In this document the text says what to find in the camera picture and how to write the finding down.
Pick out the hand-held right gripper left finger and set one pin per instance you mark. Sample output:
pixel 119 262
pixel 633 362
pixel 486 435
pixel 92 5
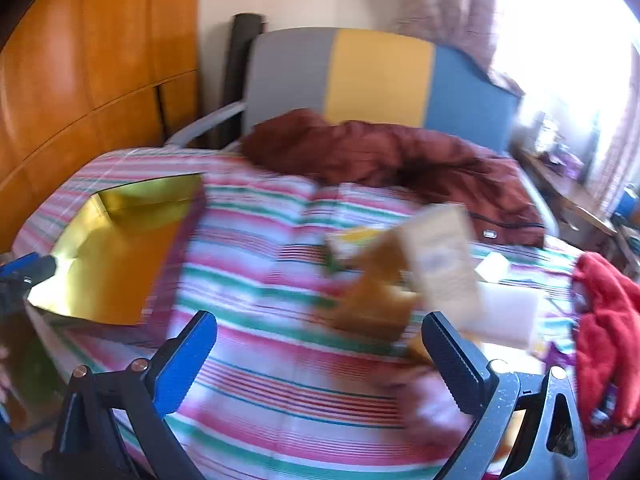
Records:
pixel 182 365

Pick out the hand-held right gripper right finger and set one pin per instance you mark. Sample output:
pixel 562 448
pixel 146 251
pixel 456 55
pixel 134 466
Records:
pixel 450 355

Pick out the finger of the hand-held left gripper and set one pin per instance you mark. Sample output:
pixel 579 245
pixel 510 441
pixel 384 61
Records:
pixel 42 270
pixel 17 265

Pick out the white sponge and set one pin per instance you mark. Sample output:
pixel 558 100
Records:
pixel 505 310

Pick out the gold cardboard tray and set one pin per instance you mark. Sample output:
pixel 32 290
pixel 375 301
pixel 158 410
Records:
pixel 125 260

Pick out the beige box with blue print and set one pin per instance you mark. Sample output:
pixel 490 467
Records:
pixel 440 260

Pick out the yellow sponge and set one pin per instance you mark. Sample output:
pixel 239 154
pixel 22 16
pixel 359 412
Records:
pixel 370 290

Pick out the purple snack packet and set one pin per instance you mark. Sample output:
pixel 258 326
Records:
pixel 557 357

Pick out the yellow snack packet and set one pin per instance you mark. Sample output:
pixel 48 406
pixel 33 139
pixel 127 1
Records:
pixel 352 237

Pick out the red cloth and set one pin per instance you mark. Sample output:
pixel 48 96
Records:
pixel 610 335

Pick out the magenta cloth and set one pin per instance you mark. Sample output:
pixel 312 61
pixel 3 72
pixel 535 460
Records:
pixel 607 460

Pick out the wooden desk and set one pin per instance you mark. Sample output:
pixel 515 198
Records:
pixel 570 195

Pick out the maroon quilt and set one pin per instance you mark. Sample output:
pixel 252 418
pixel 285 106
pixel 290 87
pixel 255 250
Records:
pixel 400 160

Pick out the wooden wardrobe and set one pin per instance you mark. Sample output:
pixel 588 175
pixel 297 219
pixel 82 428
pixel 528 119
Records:
pixel 75 60

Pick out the grey chair armrest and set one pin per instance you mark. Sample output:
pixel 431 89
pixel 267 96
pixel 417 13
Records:
pixel 205 122

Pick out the purple desk item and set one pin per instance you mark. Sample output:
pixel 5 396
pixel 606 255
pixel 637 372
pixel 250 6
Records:
pixel 567 164

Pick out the clear jar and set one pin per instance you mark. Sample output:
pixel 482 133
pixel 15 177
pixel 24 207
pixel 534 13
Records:
pixel 547 132

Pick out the pink patterned curtain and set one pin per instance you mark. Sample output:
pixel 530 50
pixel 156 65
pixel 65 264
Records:
pixel 620 160
pixel 450 5

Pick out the grey yellow blue headboard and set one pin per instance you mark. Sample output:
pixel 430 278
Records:
pixel 375 75

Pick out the bright window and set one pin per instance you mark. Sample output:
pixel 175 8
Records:
pixel 560 35

